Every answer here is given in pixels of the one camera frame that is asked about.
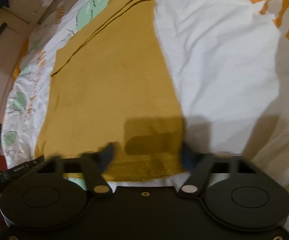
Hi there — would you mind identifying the mustard yellow knit garment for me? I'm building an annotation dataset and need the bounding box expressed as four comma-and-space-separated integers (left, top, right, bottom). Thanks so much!
35, 0, 184, 181

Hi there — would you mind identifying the white patterned bed sheet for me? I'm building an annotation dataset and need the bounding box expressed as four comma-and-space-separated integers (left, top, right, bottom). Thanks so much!
3, 0, 289, 238

